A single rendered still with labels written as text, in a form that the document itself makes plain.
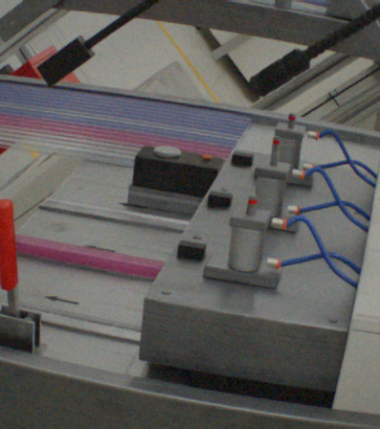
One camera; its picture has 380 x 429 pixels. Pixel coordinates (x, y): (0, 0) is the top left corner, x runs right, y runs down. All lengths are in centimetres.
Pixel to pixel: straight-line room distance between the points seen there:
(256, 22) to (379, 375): 146
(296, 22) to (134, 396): 145
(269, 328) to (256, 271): 6
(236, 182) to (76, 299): 18
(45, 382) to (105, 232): 28
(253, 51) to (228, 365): 477
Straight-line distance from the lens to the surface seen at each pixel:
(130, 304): 91
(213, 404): 76
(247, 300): 79
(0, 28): 224
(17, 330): 80
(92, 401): 78
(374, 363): 75
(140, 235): 104
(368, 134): 139
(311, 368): 78
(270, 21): 216
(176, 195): 109
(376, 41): 91
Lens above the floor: 147
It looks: 20 degrees down
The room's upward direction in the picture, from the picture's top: 58 degrees clockwise
